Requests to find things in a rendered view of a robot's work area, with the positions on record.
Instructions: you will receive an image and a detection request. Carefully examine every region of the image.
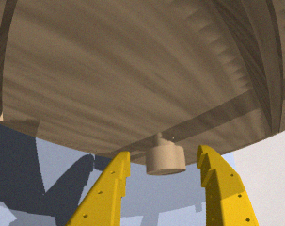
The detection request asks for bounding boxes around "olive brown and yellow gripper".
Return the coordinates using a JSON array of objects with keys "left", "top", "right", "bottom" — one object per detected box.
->
[{"left": 65, "top": 145, "right": 259, "bottom": 226}]

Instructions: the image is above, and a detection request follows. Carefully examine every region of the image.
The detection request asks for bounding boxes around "brown wooden chest of drawers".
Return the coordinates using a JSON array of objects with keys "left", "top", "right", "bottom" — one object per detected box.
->
[{"left": 0, "top": 0, "right": 281, "bottom": 158}]

